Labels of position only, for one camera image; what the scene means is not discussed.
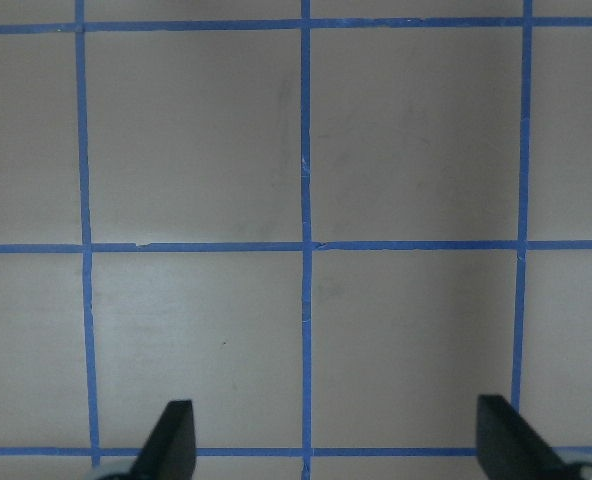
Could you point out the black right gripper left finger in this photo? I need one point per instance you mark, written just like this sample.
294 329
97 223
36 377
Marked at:
170 450

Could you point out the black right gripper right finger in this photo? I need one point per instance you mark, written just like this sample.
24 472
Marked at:
508 448

